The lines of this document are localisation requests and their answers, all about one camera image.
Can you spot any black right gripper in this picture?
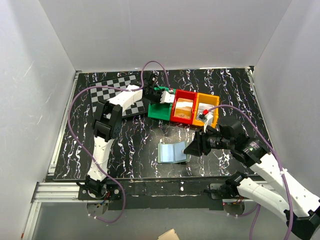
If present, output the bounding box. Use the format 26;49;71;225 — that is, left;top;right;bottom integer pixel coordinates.
183;125;234;158

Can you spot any mint green card holder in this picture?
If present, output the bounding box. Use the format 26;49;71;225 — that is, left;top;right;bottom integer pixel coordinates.
157;141;190;164

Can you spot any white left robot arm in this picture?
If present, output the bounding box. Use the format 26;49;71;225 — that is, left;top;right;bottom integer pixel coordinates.
79;73;165;200

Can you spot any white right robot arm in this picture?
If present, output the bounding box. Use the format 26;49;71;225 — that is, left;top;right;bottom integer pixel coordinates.
183;120;320;240

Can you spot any orange white cards stack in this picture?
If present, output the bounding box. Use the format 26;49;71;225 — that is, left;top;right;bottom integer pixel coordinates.
173;98;194;119

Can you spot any green plastic bin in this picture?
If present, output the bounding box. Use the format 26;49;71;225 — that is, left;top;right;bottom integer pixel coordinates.
148;102;173;121

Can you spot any red plastic bin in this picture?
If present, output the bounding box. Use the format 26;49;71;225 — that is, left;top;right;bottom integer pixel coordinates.
170;89;197;125

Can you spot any orange plastic bin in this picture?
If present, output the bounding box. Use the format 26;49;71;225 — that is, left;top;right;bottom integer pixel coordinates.
192;92;220;127

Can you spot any black grey chessboard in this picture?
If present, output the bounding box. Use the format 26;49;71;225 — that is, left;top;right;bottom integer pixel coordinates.
90;74;149;119

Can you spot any cardboard piece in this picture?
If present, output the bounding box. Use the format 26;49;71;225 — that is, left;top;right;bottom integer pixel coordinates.
158;228;180;240

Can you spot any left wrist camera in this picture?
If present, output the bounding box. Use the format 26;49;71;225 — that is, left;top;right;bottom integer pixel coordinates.
159;90;175;104

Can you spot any black mounting base rail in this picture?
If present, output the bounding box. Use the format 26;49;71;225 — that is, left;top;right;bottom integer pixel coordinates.
77;174;253;211

